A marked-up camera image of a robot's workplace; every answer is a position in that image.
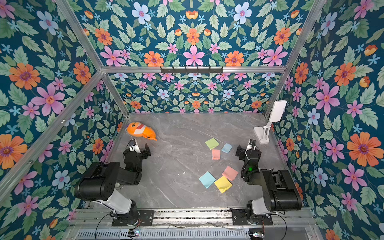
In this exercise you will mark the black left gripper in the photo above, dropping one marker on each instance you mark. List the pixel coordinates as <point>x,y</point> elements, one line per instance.
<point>137,148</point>

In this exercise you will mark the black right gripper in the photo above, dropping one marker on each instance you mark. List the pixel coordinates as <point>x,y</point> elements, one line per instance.
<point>248,151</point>

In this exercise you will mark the small blue memo pad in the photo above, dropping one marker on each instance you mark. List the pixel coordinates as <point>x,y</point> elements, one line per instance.
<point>226,148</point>

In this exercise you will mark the small pink memo pad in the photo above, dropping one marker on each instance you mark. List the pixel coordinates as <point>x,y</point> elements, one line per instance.
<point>216,154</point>

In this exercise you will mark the green memo pad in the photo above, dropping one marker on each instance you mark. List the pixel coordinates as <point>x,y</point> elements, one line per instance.
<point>212,143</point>

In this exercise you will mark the large blue memo pad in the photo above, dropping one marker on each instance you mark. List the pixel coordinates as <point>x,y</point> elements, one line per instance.
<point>207,179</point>

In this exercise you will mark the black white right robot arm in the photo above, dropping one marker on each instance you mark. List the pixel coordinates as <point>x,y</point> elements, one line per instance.
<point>279,192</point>

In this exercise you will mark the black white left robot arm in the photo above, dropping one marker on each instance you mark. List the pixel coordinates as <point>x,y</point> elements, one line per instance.
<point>98,184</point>

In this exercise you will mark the large pink memo pad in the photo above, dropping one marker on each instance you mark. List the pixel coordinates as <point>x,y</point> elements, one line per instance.
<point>230,173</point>

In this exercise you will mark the yellow memo pad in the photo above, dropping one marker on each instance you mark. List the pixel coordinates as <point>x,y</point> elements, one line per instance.
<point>223,184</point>

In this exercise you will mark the orange clownfish plush toy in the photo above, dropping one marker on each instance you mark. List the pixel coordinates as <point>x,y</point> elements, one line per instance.
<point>137,129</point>

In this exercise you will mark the white phone stand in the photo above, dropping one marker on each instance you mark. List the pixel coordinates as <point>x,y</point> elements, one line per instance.
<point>262,133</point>

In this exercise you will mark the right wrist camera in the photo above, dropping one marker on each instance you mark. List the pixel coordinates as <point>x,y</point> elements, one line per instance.
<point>250,145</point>

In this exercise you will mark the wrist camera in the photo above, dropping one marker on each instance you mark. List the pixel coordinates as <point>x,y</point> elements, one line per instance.
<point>133,146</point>
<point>250,145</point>

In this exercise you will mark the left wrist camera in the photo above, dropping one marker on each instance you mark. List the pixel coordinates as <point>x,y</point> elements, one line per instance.
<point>133,146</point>

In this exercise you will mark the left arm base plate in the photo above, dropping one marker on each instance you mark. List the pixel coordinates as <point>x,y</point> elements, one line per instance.
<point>134,218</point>

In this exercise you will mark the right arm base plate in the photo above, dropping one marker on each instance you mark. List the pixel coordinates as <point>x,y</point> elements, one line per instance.
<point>243,217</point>

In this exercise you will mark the black hook rail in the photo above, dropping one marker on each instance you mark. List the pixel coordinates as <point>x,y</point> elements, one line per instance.
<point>191,70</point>

